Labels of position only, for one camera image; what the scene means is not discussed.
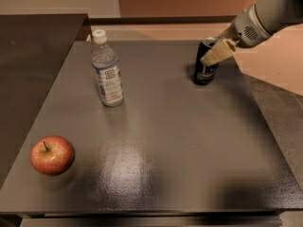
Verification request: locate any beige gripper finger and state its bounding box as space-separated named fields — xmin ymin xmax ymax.
xmin=201 ymin=38 xmax=237 ymax=66

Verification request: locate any dark blue pepsi can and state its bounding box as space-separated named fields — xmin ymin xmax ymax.
xmin=193 ymin=37 xmax=218 ymax=85

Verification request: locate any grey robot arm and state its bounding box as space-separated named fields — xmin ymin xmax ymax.
xmin=201 ymin=0 xmax=303 ymax=66

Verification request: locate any clear plastic water bottle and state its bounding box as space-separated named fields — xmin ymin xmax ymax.
xmin=91 ymin=29 xmax=124 ymax=107

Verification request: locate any dark side table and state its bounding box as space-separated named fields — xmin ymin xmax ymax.
xmin=0 ymin=14 xmax=91 ymax=186

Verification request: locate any red apple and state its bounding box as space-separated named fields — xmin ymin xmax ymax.
xmin=30 ymin=135 xmax=74 ymax=176

